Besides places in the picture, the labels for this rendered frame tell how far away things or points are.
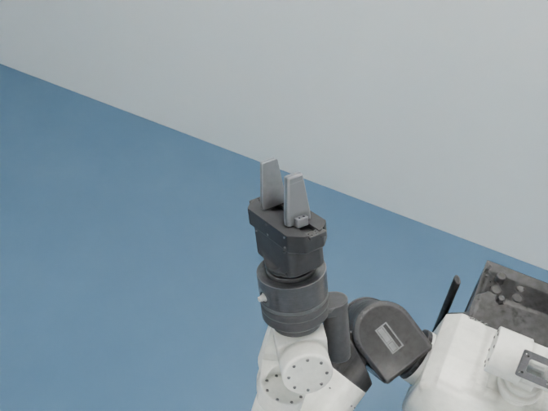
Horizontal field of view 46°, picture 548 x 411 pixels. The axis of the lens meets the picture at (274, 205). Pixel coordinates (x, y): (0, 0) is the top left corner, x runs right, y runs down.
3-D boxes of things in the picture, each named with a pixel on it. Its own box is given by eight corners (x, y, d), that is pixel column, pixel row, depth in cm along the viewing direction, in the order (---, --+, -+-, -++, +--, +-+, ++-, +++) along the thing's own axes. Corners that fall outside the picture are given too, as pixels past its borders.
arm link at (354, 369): (315, 351, 111) (362, 288, 112) (356, 383, 111) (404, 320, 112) (324, 361, 99) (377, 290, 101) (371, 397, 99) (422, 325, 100)
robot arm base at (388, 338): (322, 341, 113) (357, 286, 114) (384, 381, 113) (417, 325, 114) (336, 352, 98) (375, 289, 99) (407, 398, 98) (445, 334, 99)
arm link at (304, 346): (255, 280, 86) (264, 346, 91) (266, 330, 77) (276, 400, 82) (338, 266, 87) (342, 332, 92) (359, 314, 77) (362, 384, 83)
